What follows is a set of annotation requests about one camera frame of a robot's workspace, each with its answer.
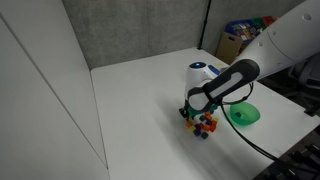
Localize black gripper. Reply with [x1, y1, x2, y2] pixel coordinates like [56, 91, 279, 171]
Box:
[178, 105, 194, 122]

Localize green plastic bowl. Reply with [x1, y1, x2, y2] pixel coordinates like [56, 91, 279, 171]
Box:
[229, 101, 261, 127]

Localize brown cardboard box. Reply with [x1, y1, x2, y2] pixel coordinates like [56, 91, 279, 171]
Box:
[215, 31, 244, 66]

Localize black stand pole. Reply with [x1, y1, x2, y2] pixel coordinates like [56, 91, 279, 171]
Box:
[197, 0, 213, 51]

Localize colourful toy box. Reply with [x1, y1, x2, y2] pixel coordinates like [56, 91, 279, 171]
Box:
[224, 15, 279, 43]

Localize black office chair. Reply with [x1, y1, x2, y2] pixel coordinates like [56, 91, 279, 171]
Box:
[288, 54, 320, 118]

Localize green wrist mount plate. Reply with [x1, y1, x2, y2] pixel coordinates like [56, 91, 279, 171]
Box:
[187, 103, 219, 115]

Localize black cable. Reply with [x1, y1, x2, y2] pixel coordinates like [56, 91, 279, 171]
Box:
[218, 81, 320, 176]

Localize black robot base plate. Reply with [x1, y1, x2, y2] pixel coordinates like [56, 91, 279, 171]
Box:
[256, 129, 320, 180]

